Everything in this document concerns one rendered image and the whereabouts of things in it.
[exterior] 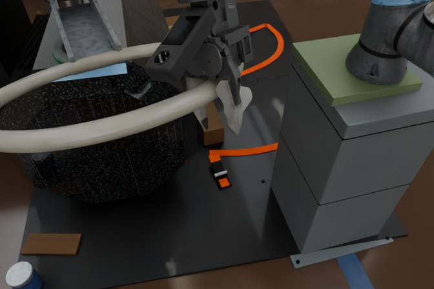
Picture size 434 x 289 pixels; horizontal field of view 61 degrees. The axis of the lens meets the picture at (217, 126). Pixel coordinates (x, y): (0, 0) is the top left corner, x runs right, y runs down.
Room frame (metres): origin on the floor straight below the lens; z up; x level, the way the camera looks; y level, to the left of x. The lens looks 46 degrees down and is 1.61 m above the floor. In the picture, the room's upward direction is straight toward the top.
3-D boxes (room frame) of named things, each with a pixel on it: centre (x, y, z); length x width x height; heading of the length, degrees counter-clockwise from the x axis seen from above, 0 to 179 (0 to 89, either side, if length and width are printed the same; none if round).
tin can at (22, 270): (0.61, 0.80, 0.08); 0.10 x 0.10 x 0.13
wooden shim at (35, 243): (0.79, 0.76, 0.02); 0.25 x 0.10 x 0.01; 89
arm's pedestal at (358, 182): (0.99, -0.52, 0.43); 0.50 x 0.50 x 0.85; 15
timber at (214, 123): (1.56, 0.06, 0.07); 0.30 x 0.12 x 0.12; 16
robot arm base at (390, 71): (0.99, -0.52, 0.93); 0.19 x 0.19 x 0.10
